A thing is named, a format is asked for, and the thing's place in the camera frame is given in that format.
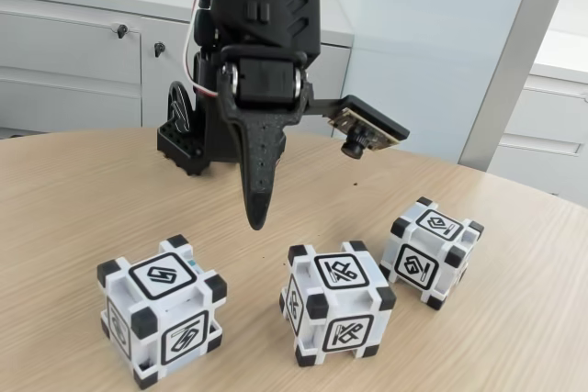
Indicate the white drawer cabinet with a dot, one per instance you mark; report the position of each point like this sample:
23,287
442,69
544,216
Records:
546,112

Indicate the gripper camera module with mount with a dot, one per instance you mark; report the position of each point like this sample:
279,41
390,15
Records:
367,119

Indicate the white cube with crossed symbol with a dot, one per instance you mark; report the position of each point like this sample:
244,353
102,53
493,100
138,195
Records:
340,272

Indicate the grey filing cabinet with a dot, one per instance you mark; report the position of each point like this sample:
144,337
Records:
69,61

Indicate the white cube with S symbol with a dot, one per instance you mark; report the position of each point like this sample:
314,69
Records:
161,275

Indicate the grey metal partition post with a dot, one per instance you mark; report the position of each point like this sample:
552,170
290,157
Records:
510,66

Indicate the white cube with box symbol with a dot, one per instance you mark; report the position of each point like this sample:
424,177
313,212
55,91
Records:
413,265

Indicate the black cabinet key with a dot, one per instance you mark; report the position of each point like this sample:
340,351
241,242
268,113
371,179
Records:
122,30
159,48

